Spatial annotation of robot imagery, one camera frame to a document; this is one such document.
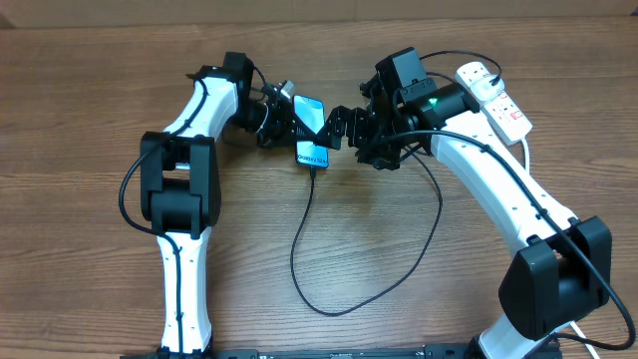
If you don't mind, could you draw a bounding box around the Galaxy S24 smartphone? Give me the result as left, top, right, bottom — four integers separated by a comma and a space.
293, 95, 329, 169

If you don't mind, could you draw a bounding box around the black USB charging cable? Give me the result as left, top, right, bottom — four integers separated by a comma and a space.
289, 50, 503, 318

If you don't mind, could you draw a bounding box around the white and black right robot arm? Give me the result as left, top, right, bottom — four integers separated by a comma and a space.
298, 48, 612, 358

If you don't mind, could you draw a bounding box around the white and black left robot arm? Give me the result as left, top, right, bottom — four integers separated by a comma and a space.
138, 52, 294, 358

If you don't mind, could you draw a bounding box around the white USB charger plug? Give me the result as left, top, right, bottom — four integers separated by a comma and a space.
470, 75, 505, 103

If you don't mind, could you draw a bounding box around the white power strip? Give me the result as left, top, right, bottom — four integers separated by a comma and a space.
455, 61, 532, 146

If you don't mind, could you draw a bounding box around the white power strip cord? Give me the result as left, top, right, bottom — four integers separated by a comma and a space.
519, 138, 602, 359

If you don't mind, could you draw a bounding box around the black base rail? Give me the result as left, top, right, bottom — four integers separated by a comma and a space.
119, 342, 564, 359

